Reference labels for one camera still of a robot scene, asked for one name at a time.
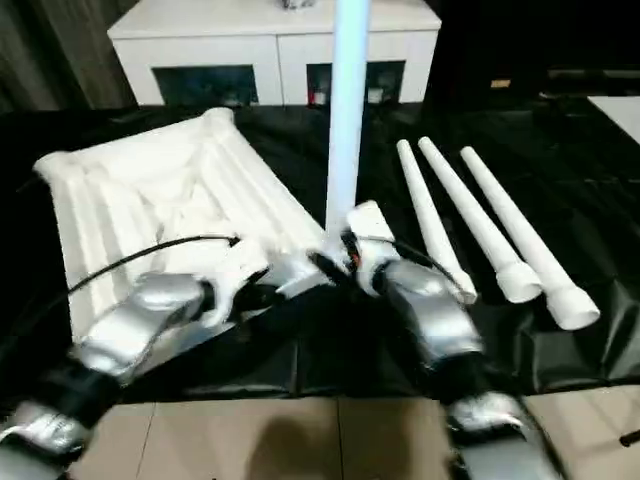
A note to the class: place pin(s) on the grey tangled bundle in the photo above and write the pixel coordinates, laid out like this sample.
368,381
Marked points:
300,4

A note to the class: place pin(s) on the white plastic table top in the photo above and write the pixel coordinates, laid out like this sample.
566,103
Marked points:
150,190

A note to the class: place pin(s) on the small yellow box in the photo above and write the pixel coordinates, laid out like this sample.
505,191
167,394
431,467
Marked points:
501,84

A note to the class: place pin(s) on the white side table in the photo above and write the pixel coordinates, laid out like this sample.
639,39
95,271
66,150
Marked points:
620,115

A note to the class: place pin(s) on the white sideboard cabinet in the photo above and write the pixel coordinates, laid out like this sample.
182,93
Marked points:
200,45

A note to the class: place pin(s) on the white cup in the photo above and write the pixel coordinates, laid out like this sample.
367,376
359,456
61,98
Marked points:
375,94

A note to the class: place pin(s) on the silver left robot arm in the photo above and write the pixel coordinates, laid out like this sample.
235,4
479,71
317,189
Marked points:
140,320

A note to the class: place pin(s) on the black work mat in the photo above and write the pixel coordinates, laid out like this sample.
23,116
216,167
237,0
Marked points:
325,350

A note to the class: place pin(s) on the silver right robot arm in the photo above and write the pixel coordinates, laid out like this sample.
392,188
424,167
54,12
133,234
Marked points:
435,310

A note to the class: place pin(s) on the white plastic table leg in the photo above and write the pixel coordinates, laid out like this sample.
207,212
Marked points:
345,125
470,210
425,210
515,225

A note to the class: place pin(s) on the grey curtain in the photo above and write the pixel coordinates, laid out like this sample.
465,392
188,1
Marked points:
50,50

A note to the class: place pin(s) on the white jar red label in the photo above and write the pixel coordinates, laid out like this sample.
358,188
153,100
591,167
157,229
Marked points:
317,96

